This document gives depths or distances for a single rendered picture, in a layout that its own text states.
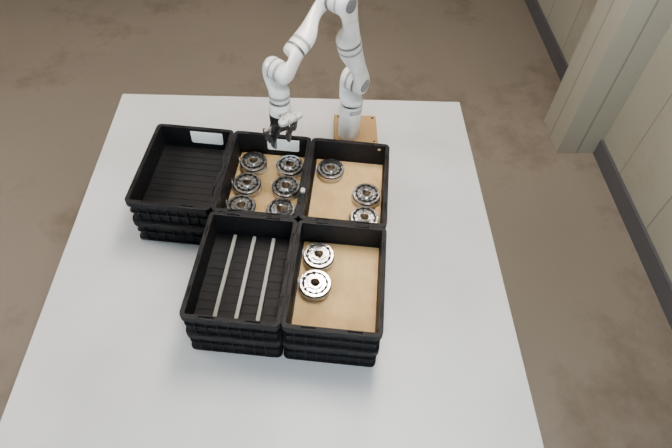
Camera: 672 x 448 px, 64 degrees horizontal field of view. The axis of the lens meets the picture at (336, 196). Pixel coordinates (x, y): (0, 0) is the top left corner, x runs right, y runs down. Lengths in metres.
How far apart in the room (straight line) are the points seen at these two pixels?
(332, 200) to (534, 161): 1.85
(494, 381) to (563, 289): 1.24
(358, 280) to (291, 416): 0.47
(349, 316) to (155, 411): 0.65
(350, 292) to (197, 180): 0.74
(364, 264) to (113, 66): 2.80
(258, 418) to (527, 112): 2.83
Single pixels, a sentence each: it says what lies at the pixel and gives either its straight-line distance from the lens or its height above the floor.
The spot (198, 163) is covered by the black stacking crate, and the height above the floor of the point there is 0.83.
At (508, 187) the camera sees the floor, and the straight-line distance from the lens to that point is 3.37.
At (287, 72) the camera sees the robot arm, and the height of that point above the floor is 1.33.
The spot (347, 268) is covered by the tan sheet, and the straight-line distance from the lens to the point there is 1.84.
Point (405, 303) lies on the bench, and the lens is 1.95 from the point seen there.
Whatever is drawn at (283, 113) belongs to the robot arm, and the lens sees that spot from 1.84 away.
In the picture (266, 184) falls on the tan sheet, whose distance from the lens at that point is 2.07.
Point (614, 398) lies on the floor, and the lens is 2.87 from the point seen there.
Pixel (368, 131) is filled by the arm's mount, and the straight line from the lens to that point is 2.39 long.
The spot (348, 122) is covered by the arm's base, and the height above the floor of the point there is 0.86.
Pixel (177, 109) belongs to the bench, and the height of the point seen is 0.70.
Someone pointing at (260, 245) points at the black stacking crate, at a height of 0.83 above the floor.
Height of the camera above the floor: 2.38
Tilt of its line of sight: 50 degrees down
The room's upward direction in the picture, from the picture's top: 4 degrees clockwise
